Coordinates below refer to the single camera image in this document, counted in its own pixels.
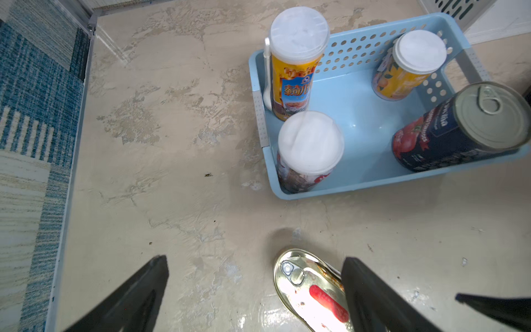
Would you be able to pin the orange fruit can white lid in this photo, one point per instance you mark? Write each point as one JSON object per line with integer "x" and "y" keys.
{"x": 413, "y": 58}

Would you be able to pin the dark tomato tin can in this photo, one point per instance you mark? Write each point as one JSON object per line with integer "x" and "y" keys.
{"x": 482, "y": 121}

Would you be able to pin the oval gold fish tin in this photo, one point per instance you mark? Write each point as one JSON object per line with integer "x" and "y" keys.
{"x": 312, "y": 290}

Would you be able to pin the yellow can white lid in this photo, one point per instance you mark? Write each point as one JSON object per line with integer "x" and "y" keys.
{"x": 298, "y": 39}

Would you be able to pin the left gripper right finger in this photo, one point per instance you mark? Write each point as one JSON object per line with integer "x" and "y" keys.
{"x": 374, "y": 306}

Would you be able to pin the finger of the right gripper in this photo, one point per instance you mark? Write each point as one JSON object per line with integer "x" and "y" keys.
{"x": 513, "y": 312}

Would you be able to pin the light blue plastic basket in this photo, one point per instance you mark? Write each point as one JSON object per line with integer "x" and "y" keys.
{"x": 342, "y": 90}

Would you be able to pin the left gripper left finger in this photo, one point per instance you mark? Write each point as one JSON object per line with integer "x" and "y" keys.
{"x": 134, "y": 306}

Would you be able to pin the white file organizer box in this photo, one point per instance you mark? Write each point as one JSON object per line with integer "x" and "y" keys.
{"x": 484, "y": 20}

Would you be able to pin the red label can white lid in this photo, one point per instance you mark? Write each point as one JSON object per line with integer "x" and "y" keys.
{"x": 310, "y": 145}

